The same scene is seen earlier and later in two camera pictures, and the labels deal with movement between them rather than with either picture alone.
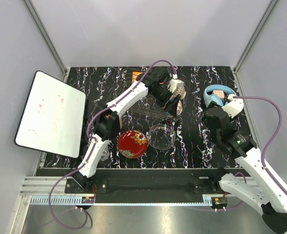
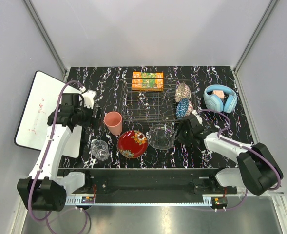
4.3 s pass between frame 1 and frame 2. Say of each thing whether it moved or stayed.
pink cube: stayed
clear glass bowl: stayed
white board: stayed
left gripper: moved
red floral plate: stayed
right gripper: moved
